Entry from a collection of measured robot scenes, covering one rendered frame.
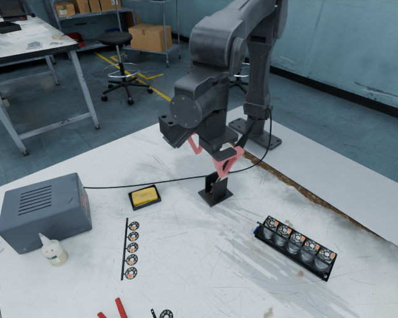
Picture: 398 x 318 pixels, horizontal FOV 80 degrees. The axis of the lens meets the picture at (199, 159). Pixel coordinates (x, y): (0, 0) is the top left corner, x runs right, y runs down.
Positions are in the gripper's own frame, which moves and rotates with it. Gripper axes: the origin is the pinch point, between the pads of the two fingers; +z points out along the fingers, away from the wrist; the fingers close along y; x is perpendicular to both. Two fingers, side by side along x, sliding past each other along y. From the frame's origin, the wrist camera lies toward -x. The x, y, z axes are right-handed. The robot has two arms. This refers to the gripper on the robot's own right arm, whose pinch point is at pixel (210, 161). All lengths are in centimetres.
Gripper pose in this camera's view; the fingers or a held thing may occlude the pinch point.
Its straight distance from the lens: 54.7
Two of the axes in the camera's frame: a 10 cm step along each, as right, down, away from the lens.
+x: 8.3, -3.5, 4.3
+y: 5.5, 5.4, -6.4
